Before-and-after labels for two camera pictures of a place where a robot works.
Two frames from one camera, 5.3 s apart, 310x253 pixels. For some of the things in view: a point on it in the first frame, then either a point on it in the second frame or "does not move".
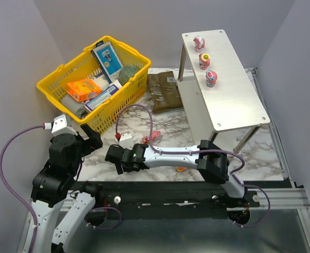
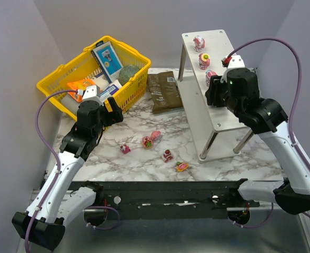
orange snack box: x=83 y=89 does not move
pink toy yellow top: x=204 y=60 does not move
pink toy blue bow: x=210 y=78 does not move
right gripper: x=119 y=158 -> x=213 y=91
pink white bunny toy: x=199 y=43 does not move
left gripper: x=90 y=138 -> x=114 y=113
